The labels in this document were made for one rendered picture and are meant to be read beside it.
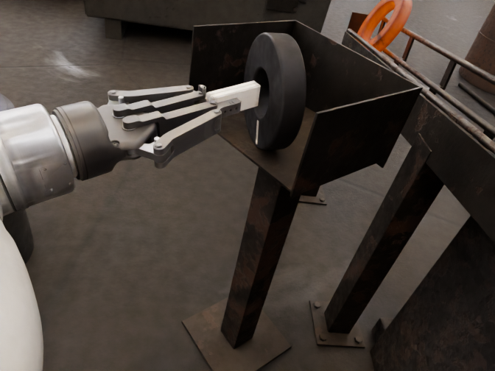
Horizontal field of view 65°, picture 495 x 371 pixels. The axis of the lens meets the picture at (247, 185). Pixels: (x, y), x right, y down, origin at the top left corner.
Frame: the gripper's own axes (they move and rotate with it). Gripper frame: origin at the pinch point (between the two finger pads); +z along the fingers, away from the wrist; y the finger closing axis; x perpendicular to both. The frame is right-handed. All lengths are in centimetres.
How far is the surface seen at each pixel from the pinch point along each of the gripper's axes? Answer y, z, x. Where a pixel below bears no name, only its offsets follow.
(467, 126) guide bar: 15.6, 32.4, -4.7
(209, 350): 0, -1, -68
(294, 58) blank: 2.6, 6.5, 5.2
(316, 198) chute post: -29, 64, -73
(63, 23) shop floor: -221, 32, -72
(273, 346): 8, 13, -69
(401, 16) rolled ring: -23, 68, -6
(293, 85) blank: 4.7, 5.1, 3.1
